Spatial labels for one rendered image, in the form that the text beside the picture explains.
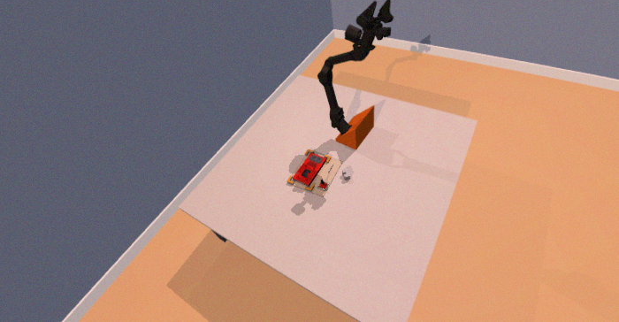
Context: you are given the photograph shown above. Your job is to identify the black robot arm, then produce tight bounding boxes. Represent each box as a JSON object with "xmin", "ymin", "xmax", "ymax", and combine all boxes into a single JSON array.
[{"xmin": 317, "ymin": 24, "xmax": 391, "ymax": 134}]

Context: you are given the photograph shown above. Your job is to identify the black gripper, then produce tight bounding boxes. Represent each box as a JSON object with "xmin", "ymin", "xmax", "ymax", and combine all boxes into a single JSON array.
[{"xmin": 355, "ymin": 0, "xmax": 394, "ymax": 38}]

